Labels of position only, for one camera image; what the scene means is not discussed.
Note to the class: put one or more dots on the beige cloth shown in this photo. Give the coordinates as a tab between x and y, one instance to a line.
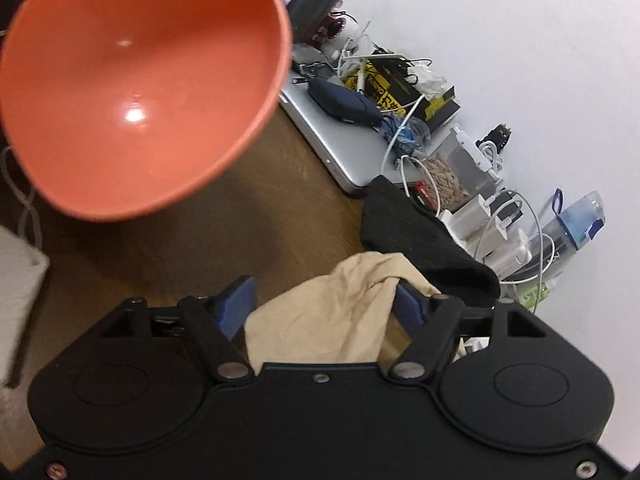
330	315

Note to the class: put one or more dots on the clear container of pellets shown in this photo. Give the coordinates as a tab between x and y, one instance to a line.
452	175

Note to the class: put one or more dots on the white charger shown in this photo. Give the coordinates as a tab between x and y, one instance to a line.
507	255
472	217

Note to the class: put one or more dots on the small black figurine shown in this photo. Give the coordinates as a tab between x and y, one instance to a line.
497	137

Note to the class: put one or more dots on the orange footed bowl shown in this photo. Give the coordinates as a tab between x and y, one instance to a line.
135	85

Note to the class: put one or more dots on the black cloth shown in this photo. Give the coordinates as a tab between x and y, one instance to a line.
415	235

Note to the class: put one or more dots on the green packet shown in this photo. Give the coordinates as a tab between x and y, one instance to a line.
535	296

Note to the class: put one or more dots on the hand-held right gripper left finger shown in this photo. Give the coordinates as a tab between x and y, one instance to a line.
235	310

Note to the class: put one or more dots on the black and yellow box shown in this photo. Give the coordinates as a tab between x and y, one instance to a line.
400	90

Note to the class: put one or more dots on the white folding stand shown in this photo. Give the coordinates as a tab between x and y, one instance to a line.
362	67

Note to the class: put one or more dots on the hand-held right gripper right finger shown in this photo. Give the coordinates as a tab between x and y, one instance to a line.
407	310

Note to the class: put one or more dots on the small white camera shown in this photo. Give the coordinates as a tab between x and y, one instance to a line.
345	35

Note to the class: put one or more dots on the silver laptop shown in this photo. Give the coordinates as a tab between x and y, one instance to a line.
330	135

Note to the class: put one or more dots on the dark blue pouch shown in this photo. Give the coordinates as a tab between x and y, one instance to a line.
345	102

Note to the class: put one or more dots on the blue water bottle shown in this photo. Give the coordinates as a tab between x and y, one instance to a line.
575	225

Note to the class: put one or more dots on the black cylinder speaker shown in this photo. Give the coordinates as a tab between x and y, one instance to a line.
315	7

